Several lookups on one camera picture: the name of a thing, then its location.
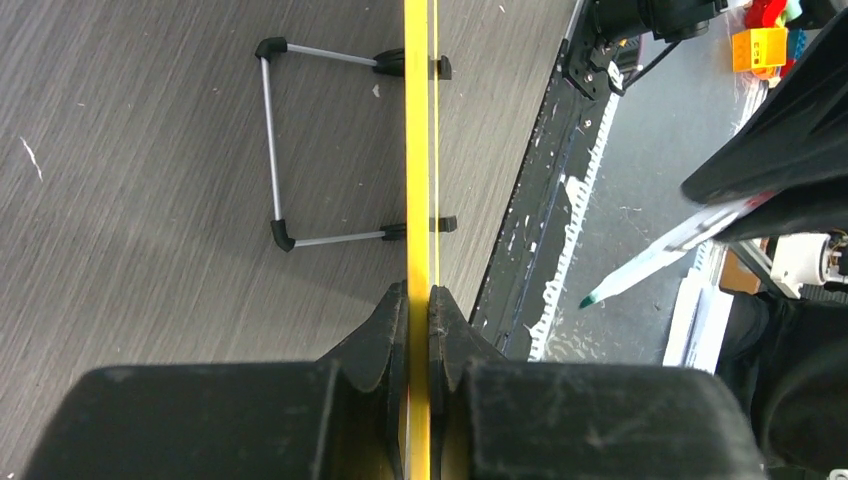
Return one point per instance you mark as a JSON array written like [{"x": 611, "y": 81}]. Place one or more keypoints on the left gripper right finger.
[{"x": 499, "y": 419}]

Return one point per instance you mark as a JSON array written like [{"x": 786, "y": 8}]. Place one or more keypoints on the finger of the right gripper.
[
  {"x": 796, "y": 138},
  {"x": 790, "y": 213}
]

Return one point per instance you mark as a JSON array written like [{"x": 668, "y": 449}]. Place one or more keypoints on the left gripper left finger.
[{"x": 337, "y": 417}]

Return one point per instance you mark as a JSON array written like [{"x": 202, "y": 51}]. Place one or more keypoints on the green whiteboard marker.
[{"x": 702, "y": 226}]

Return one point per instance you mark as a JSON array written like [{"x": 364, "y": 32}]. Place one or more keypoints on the yellow framed whiteboard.
[{"x": 421, "y": 69}]

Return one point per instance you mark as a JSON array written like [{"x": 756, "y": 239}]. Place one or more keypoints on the colourful toy blocks pile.
[{"x": 763, "y": 49}]

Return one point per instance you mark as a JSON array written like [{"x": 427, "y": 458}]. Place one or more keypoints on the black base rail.
[{"x": 524, "y": 255}]

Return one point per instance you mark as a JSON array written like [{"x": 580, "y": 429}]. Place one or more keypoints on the white slotted cable duct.
[{"x": 578, "y": 192}]

